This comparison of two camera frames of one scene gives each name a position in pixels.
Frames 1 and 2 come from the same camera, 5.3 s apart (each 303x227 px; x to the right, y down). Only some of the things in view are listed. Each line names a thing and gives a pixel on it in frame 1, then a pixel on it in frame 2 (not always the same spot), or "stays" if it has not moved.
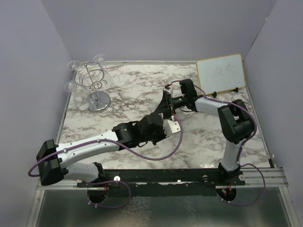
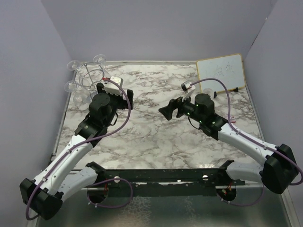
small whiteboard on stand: [221, 74] stays
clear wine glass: [100, 59] stays
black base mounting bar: [166, 182] stays
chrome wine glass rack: [90, 76] stays
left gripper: [163, 135] to [124, 103]
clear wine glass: [108, 81] to [208, 91]
